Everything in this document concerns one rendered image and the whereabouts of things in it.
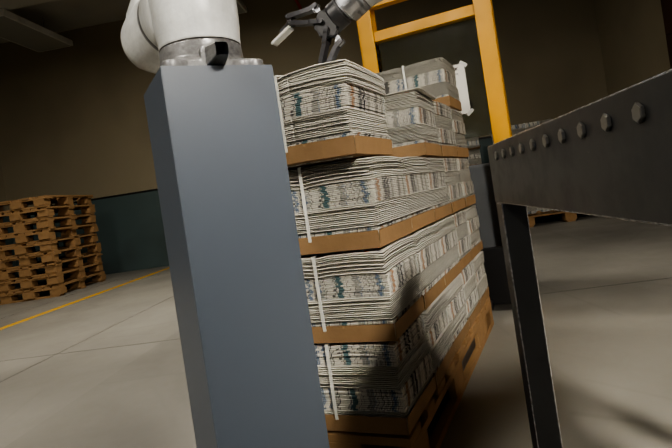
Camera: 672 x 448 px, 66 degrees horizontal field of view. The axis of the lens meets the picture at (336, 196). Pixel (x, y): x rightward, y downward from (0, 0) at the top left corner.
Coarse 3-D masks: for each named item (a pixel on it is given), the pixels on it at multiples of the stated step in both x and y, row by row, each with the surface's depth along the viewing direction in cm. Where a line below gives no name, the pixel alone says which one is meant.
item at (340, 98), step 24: (312, 72) 126; (336, 72) 123; (360, 72) 131; (312, 96) 126; (336, 96) 123; (360, 96) 131; (312, 120) 126; (336, 120) 123; (360, 120) 129; (384, 120) 146
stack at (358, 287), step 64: (320, 192) 130; (384, 192) 132; (448, 192) 205; (320, 256) 134; (384, 256) 125; (448, 256) 189; (320, 320) 133; (384, 320) 126; (448, 320) 177; (320, 384) 134; (384, 384) 126; (448, 384) 163
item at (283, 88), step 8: (280, 80) 130; (280, 88) 130; (288, 88) 129; (280, 96) 130; (288, 96) 128; (288, 104) 129; (288, 112) 129; (288, 120) 129; (288, 128) 129; (288, 136) 129; (288, 144) 129; (288, 168) 135
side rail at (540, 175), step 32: (608, 96) 49; (640, 96) 43; (544, 128) 69; (576, 128) 58; (608, 128) 49; (640, 128) 43; (512, 160) 90; (544, 160) 71; (576, 160) 59; (608, 160) 51; (640, 160) 44; (512, 192) 93; (544, 192) 74; (576, 192) 61; (608, 192) 52; (640, 192) 45
